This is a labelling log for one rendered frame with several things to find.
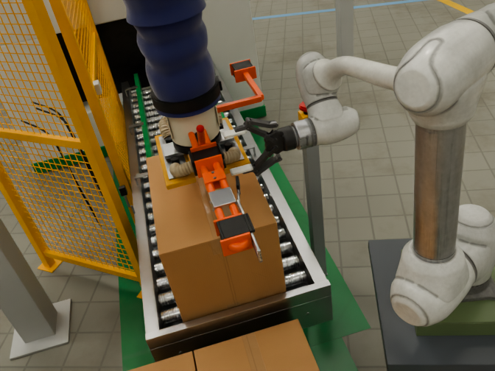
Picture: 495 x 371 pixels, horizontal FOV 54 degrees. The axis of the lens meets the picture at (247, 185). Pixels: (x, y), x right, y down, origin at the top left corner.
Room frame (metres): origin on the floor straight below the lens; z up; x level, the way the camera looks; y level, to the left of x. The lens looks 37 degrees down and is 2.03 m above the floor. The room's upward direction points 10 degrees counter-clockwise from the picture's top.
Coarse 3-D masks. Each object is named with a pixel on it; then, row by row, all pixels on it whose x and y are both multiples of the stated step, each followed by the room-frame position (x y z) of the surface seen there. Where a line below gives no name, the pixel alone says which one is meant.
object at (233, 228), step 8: (232, 216) 0.91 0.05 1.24; (240, 216) 0.91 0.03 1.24; (216, 224) 0.91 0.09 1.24; (224, 224) 0.89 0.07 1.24; (232, 224) 0.89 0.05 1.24; (240, 224) 0.88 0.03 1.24; (216, 232) 0.91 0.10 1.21; (224, 232) 0.86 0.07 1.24; (232, 232) 0.86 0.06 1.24; (240, 232) 0.85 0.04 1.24; (248, 232) 0.85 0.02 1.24; (224, 240) 0.84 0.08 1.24; (232, 240) 0.84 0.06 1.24; (240, 240) 0.84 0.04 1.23; (224, 248) 0.83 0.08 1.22; (248, 248) 0.84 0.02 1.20
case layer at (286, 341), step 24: (240, 336) 1.07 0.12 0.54; (264, 336) 1.05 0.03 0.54; (288, 336) 1.03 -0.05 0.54; (168, 360) 1.02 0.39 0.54; (192, 360) 1.01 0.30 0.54; (216, 360) 0.99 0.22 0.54; (240, 360) 0.97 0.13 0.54; (264, 360) 0.96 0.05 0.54; (288, 360) 0.94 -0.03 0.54; (312, 360) 0.92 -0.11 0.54
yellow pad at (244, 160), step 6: (222, 120) 1.63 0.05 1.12; (228, 120) 1.64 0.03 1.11; (222, 126) 1.55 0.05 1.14; (228, 126) 1.59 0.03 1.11; (234, 138) 1.49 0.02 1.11; (222, 144) 1.46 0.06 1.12; (228, 144) 1.41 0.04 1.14; (234, 144) 1.45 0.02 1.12; (240, 144) 1.45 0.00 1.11; (222, 150) 1.42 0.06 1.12; (240, 150) 1.41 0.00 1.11; (246, 156) 1.37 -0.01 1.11; (234, 162) 1.34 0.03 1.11; (240, 162) 1.34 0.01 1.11; (246, 162) 1.33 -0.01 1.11; (228, 168) 1.32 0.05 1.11
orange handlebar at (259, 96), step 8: (248, 80) 1.69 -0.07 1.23; (256, 88) 1.61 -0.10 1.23; (256, 96) 1.55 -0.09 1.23; (224, 104) 1.54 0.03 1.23; (232, 104) 1.53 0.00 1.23; (240, 104) 1.53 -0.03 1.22; (248, 104) 1.54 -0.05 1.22; (192, 136) 1.36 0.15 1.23; (192, 144) 1.31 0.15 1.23; (200, 168) 1.18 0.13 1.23; (216, 168) 1.16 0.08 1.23; (208, 176) 1.12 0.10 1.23; (216, 176) 1.11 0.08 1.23; (224, 176) 1.10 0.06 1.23; (208, 184) 1.08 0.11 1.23; (216, 184) 1.11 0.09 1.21; (224, 184) 1.07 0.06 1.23; (208, 192) 1.05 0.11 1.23; (232, 208) 0.96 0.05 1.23; (224, 216) 0.94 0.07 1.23; (248, 240) 0.84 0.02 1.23; (232, 248) 0.83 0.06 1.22; (240, 248) 0.82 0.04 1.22
